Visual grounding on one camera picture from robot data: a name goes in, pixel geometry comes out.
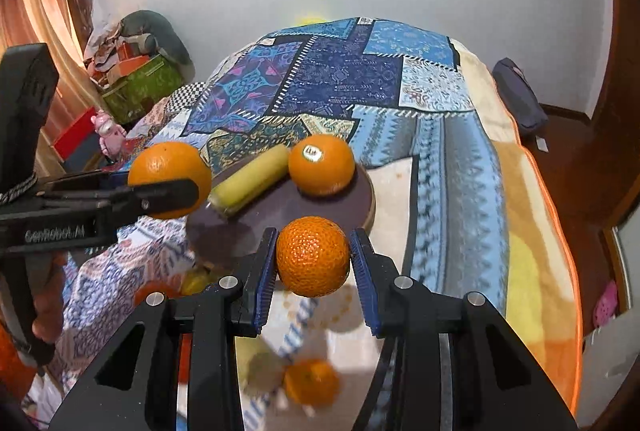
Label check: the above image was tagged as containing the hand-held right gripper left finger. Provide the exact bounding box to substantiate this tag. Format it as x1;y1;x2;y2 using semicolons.
50;227;279;431

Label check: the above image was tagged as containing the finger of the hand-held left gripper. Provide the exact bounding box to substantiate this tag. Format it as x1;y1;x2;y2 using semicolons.
46;171;132;190
112;178;201;220

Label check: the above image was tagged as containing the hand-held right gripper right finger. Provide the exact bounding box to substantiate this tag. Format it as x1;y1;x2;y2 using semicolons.
349;228;577;431

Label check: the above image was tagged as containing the smooth large orange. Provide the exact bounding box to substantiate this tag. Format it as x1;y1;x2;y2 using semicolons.
128;142;213;220

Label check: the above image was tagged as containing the rough-skinned orange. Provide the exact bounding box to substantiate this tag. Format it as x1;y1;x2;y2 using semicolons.
276;216;351;298

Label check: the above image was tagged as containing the round brown wooden plate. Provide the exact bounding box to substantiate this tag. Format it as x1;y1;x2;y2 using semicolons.
186;156;376;269

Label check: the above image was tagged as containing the person's left hand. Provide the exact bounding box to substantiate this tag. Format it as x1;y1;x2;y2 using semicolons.
31;252;69;348

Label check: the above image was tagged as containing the pink toy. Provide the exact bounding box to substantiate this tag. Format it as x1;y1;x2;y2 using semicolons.
92;110;127;158

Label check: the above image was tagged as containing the red box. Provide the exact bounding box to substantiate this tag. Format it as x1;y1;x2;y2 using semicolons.
52;106;99;160

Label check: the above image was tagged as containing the yellow fruit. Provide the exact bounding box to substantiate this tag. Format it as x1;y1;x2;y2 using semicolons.
180;267;221;297

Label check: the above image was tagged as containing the yellow-green banana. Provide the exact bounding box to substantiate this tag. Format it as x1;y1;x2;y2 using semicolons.
207;145;292;218

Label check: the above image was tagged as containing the pale green fruit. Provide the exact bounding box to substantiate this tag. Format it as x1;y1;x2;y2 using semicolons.
244;350;287;394

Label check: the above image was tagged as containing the small orange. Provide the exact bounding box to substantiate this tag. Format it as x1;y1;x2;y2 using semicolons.
283;358;342;408
134;280;181;308

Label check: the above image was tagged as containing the pile of clothes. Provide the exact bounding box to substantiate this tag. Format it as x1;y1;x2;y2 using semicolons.
82;18;132;87

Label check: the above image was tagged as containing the green cardboard box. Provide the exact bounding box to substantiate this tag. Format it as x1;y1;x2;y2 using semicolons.
101;55;184;125

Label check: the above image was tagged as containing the orange curtain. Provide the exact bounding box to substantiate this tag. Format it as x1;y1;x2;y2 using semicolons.
0;0;103;174

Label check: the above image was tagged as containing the black white checkered cloth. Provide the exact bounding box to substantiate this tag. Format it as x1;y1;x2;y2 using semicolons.
164;82;207;113

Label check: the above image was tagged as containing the orange cardboard box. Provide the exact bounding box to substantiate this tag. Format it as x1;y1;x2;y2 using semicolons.
106;55;152;85

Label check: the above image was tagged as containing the orange with white sticker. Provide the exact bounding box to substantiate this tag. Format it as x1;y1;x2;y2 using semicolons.
288;134;357;197

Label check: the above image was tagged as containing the grey cushion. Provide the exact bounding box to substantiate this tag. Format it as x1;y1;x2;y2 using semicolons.
120;10;194;68

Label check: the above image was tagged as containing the orange yellow fleece blanket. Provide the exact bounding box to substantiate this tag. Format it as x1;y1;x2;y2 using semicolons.
370;45;585;418

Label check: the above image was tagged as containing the blue patchwork blanket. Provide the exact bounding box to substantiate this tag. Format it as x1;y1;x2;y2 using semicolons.
27;16;512;417

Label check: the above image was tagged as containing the navy blue bag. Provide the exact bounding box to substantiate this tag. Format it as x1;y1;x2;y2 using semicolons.
491;57;549;138

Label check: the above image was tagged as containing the braided cord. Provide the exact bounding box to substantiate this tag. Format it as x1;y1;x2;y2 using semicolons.
0;174;38;204

